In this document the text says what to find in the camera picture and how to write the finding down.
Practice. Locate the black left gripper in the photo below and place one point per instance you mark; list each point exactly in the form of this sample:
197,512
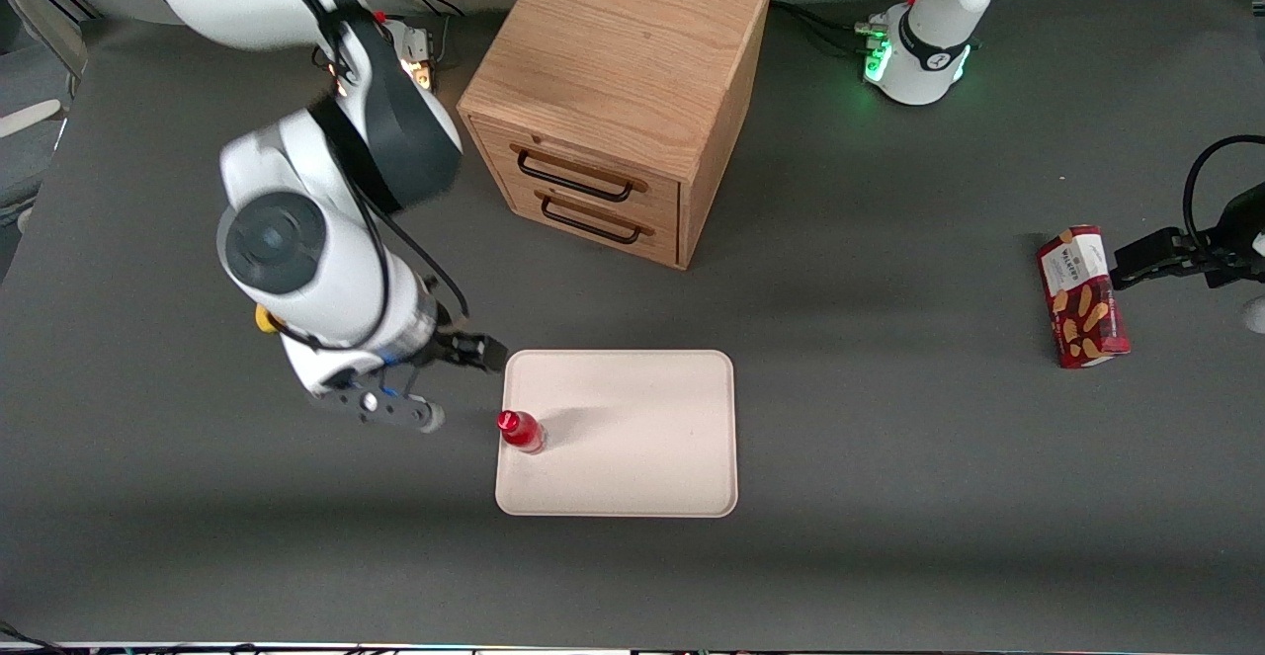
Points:
1218,255

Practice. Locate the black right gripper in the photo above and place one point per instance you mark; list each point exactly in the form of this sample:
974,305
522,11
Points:
456,347

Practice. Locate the red coke bottle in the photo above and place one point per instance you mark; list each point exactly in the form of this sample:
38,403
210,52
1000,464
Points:
524,433

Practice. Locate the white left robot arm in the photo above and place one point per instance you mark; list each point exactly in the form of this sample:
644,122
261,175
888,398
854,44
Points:
929,42

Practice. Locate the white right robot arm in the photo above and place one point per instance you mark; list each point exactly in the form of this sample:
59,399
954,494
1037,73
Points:
326,270

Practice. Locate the beige rectangular tray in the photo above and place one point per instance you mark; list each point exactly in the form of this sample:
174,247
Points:
632,438

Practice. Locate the red wafer biscuit box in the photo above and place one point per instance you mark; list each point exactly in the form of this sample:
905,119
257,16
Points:
1084,299

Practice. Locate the yellow lemon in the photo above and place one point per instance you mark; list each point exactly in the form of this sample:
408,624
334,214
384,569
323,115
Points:
264,320

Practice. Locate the wooden two-drawer cabinet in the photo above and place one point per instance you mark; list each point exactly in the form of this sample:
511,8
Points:
613,62

